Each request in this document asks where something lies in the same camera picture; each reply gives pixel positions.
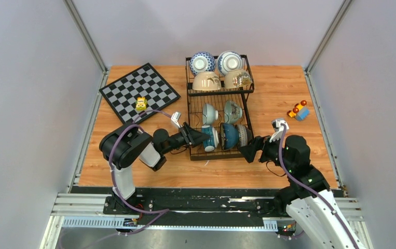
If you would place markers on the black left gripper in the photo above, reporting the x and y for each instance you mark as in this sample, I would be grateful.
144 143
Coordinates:
191 136

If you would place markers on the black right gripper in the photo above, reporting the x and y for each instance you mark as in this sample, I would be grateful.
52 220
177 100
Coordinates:
259 142

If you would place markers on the teal white striped bowl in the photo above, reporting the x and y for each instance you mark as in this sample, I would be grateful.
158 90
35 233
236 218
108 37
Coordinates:
213 142

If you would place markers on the dark blue glazed bowl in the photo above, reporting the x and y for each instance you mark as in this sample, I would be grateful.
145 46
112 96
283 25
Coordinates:
229 136

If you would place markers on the black wire dish rack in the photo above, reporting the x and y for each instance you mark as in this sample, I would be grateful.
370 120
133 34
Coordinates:
195 103

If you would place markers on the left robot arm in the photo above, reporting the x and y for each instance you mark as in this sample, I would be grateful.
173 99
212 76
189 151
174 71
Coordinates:
122 147

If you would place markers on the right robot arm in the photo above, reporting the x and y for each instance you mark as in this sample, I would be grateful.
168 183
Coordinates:
308 199

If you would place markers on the blue white patterned bowl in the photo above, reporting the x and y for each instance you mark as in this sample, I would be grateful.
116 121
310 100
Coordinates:
245 135

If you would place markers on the pale green ribbed bowl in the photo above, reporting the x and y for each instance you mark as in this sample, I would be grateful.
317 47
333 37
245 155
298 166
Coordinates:
209 114

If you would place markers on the green floral bowl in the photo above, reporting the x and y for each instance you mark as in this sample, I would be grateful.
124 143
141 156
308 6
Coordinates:
232 112

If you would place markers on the cream leaf bowl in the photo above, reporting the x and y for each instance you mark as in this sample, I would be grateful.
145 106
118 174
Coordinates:
206 81

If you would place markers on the yellow toy block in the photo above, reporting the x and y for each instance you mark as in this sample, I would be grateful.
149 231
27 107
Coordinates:
141 104

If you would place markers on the orange blue toy blocks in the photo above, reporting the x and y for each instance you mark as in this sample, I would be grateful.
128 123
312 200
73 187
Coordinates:
300 111

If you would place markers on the cream painted bowl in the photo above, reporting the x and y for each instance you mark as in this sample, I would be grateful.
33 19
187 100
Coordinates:
237 79

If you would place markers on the black white chessboard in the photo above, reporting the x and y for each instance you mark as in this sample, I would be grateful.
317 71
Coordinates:
144 82

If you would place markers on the blue diamond pattern bowl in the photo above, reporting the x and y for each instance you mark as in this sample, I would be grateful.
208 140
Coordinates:
202 61

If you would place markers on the blue white porcelain bowl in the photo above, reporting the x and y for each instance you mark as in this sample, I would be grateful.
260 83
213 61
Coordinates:
229 61

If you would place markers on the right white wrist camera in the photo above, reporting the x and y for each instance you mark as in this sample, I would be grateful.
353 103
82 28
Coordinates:
279 125

